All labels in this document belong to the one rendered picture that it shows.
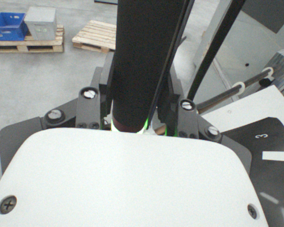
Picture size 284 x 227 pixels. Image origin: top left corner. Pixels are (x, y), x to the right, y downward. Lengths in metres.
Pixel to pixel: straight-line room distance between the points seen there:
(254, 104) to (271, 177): 0.37
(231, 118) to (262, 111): 0.09
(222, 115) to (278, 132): 0.30
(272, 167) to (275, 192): 0.03
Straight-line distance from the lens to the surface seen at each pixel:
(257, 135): 0.31
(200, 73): 0.19
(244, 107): 0.58
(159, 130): 0.24
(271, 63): 0.67
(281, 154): 0.26
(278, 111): 0.56
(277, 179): 0.24
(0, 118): 2.31
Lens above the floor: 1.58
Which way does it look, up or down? 49 degrees down
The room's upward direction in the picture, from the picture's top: 15 degrees clockwise
